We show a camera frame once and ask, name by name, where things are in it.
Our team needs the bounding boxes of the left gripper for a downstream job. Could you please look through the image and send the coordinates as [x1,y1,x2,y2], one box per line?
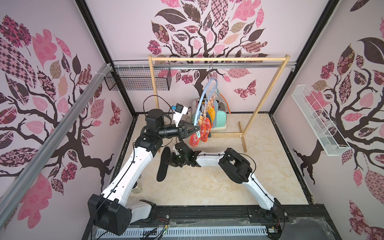
[156,119,199,142]

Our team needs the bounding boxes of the red patterned insole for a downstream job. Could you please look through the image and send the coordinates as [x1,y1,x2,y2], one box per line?
[189,132,201,148]
[201,117,211,143]

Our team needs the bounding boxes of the black insole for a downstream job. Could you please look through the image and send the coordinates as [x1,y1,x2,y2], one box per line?
[157,147,171,182]

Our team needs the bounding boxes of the light blue clip hanger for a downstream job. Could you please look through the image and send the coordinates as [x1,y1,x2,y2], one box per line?
[193,77,218,126]

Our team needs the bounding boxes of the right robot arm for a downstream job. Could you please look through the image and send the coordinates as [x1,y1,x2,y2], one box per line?
[157,142,287,229]

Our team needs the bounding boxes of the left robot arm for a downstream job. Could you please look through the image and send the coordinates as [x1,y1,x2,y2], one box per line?
[88,104,199,236]

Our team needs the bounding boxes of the yellow insole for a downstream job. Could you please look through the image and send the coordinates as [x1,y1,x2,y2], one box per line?
[207,106,216,126]

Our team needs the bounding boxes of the orange edged insole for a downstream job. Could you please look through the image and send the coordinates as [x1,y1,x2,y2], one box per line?
[219,93,232,114]

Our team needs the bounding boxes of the wooden clothes rack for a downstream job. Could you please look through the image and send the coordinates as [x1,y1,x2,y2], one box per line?
[147,53,291,153]

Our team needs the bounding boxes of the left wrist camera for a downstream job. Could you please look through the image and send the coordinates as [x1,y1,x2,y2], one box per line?
[172,103,188,127]

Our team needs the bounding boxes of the black wire basket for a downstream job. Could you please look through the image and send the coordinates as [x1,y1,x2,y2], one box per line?
[104,67,172,91]

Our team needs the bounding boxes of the metal wall rod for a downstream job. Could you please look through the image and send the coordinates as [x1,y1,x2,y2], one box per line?
[114,60,282,70]

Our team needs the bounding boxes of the white slotted cable duct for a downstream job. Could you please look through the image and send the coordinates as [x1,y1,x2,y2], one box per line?
[94,226,268,240]

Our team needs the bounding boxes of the white wire shelf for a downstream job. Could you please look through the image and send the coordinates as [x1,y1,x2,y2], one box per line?
[292,85,352,157]

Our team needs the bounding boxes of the grey aluminium rail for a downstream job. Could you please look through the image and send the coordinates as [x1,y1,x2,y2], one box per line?
[0,63,112,229]

